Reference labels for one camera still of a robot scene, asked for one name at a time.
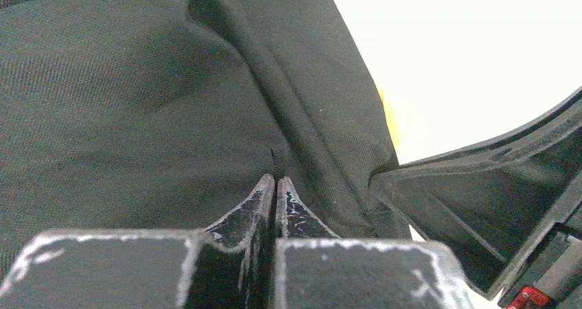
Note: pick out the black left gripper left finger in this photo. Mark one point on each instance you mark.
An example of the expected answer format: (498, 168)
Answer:
(220, 266)

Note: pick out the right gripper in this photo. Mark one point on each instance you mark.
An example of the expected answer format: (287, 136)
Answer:
(508, 207)

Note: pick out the black student backpack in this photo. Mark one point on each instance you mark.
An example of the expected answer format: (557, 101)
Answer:
(164, 114)

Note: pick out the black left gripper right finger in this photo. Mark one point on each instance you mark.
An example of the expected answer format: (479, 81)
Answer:
(314, 268)

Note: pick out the yellow highlighter pen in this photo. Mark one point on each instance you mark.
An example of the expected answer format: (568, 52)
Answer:
(392, 119)

